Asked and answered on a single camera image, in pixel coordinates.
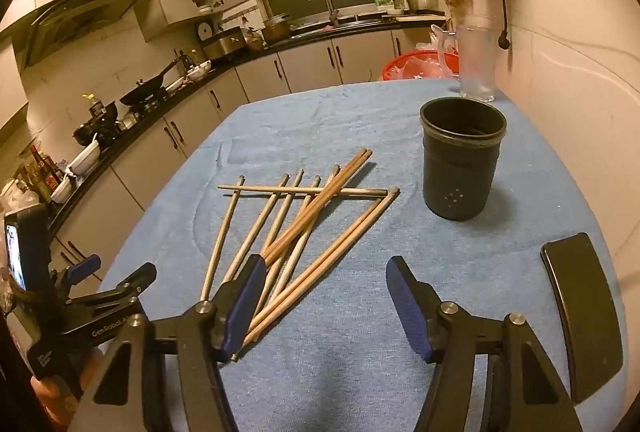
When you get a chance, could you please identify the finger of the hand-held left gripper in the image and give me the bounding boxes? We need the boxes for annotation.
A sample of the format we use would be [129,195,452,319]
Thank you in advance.
[70,262,157,303]
[55,255,101,290]

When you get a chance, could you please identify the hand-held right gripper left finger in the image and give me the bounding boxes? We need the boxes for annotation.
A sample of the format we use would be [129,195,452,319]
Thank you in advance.
[67,255,267,432]

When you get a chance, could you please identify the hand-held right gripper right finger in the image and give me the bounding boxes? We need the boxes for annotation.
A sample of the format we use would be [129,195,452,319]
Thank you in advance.
[386,256,583,432]

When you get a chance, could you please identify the pile of wooden chopsticks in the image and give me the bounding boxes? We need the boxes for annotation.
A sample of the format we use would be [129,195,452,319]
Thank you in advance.
[200,149,401,344]

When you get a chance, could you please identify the black plastic cup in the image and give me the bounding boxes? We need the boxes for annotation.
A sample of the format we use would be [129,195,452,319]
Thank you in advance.
[420,97,507,220]

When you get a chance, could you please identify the person's left hand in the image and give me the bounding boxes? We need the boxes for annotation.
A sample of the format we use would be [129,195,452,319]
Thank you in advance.
[30,347,106,432]

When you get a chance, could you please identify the small white bowl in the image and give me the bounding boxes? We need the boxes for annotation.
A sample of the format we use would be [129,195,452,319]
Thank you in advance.
[50,175,74,203]

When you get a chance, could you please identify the row of sauce bottles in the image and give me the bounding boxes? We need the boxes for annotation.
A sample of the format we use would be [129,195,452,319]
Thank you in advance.
[14,146,64,204]

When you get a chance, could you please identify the large white bowl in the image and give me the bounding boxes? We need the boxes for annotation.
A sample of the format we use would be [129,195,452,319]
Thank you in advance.
[67,143,101,176]

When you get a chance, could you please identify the black pot with ladle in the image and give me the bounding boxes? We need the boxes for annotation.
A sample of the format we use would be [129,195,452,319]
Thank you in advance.
[73,102,120,146]

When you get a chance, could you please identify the yellow capped oil bottle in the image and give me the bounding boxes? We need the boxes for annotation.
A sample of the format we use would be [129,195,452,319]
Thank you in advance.
[82,93,108,118]

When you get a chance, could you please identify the black kitchen countertop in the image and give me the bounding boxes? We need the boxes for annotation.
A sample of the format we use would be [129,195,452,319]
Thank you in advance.
[45,20,446,238]

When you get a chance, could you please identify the black wok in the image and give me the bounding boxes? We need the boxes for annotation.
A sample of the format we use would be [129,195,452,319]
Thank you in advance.
[120,57,182,106]

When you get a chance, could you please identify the blue tablecloth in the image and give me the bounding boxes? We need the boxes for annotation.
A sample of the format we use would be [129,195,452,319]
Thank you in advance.
[99,80,627,432]

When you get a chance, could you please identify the red plastic basin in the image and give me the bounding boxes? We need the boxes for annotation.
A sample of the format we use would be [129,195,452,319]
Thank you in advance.
[382,51,461,83]

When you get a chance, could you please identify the beige lower cabinets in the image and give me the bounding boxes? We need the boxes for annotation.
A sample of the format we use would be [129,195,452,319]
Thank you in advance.
[49,28,437,295]

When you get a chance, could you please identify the range hood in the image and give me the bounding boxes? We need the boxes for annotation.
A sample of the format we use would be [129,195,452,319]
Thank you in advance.
[24,0,157,68]

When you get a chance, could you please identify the clear plastic mug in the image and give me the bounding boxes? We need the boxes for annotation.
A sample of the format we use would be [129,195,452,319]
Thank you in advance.
[440,26,497,102]

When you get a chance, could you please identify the white plastic bag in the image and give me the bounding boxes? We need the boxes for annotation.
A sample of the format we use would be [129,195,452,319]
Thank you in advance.
[430,25,459,66]

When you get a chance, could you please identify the metal cooking pot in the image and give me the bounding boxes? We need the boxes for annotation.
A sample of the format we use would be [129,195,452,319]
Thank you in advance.
[262,14,292,44]

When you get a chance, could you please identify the steel kitchen sink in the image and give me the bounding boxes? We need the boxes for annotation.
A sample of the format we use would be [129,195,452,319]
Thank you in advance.
[292,15,387,36]

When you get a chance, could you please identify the metal sink faucet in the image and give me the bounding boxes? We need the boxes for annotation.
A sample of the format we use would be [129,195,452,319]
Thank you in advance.
[307,0,339,24]

